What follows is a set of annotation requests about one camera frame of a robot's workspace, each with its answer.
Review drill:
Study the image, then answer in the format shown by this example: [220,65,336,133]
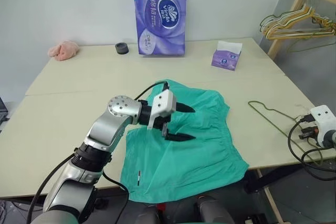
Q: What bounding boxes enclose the pink cloth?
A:
[47,40,80,61]

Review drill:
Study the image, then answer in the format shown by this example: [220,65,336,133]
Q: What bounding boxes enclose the wooden clothes rack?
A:
[267,0,336,59]

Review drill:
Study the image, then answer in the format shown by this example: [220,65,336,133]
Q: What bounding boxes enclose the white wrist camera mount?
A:
[147,89,176,131]
[310,105,336,148]

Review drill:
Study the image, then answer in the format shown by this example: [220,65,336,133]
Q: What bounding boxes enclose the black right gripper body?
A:
[298,126,319,141]

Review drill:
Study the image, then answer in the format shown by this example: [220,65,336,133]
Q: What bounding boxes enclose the black metal stand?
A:
[243,165,296,196]

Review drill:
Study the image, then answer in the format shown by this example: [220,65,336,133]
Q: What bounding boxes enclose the green wire hanger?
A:
[259,14,326,53]

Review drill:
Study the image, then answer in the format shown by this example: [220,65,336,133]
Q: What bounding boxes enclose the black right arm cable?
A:
[287,114,336,182]

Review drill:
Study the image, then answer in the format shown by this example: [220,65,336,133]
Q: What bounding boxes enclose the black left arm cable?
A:
[26,79,171,224]

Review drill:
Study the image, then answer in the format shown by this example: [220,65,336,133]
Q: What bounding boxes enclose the small purple tissue box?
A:
[211,40,243,71]

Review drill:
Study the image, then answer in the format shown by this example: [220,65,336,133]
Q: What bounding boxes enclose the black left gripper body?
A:
[152,114,173,137]

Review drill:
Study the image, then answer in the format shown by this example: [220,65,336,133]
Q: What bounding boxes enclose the large purple tissue pack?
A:
[132,0,189,57]

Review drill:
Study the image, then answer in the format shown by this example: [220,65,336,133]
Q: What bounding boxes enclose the dark grey rounded shape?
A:
[138,202,161,224]
[193,195,237,224]

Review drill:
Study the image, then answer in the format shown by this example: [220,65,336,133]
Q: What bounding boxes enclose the olive wire hanger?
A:
[248,100,326,168]

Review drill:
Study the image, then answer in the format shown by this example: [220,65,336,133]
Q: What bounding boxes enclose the white wire hanger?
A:
[264,0,326,29]

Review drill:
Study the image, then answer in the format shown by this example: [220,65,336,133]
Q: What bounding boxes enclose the wooden table leg frame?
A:
[255,168,281,224]

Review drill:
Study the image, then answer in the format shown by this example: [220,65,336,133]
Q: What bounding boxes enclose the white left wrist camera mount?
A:
[147,89,176,131]

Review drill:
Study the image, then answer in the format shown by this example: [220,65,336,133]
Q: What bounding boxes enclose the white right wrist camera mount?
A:
[310,105,336,148]

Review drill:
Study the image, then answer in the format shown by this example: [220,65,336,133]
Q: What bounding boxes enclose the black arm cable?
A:
[287,114,336,182]
[26,79,171,224]

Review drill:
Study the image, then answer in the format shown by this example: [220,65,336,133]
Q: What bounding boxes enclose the green shorts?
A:
[120,79,250,204]

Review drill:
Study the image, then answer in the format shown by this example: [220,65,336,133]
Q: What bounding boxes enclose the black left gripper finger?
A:
[165,132,197,143]
[175,101,196,115]

